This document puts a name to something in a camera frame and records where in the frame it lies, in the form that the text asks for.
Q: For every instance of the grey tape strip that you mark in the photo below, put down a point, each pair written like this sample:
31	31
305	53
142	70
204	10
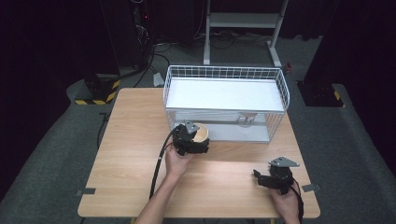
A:
86	191
311	187

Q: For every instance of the person's right hand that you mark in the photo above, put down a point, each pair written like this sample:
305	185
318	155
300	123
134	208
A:
286	205

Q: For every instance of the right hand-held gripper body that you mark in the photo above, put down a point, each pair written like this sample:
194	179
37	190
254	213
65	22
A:
280	179

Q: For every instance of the person's left hand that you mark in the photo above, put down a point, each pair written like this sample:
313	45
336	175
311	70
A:
176	165

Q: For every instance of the black equipment rack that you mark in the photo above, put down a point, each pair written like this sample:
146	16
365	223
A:
137	31

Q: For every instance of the grey power adapter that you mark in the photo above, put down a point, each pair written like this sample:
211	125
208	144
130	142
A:
158	80

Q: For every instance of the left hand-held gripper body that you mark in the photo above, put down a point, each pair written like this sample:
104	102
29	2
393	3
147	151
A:
182	140

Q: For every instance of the white metal stand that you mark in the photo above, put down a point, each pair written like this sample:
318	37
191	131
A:
243	20

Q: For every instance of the black base with hazard stripes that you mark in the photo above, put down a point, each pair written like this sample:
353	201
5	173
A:
99	90
320	95

